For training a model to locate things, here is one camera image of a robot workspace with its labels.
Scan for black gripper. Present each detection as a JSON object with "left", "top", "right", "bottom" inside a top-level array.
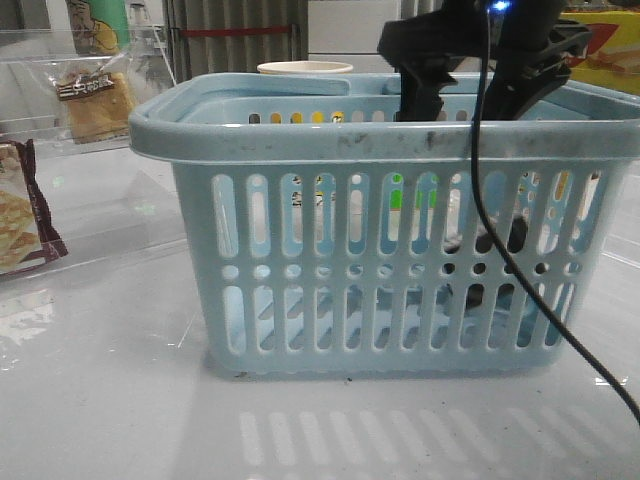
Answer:
[{"left": 377, "top": 0, "right": 592, "bottom": 122}]

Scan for light blue plastic basket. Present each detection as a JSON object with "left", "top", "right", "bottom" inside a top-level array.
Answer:
[{"left": 129, "top": 73, "right": 639, "bottom": 374}]

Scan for packaged toast bread slice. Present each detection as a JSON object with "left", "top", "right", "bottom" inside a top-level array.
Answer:
[{"left": 47, "top": 53, "right": 136, "bottom": 144}]

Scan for white cabinet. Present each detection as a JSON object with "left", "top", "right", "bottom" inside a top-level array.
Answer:
[{"left": 308, "top": 1, "right": 401, "bottom": 73}]

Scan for yellow nabati wafer box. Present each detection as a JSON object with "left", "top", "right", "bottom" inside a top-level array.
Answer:
[{"left": 562, "top": 10, "right": 639, "bottom": 95}]

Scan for white paper cup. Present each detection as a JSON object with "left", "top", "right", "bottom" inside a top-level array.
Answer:
[{"left": 257, "top": 60, "right": 354, "bottom": 75}]

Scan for green yellow snack canister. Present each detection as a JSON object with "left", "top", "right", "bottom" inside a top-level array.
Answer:
[{"left": 66, "top": 0, "right": 130, "bottom": 55}]

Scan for clear acrylic display shelf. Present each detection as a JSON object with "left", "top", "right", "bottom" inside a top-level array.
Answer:
[{"left": 1, "top": 26, "right": 176, "bottom": 280}]

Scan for maroon cracker snack bag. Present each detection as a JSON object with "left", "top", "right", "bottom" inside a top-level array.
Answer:
[{"left": 1, "top": 140, "right": 68, "bottom": 276}]

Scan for black cable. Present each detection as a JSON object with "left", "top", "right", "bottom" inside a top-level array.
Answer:
[{"left": 469, "top": 7, "right": 640, "bottom": 421}]

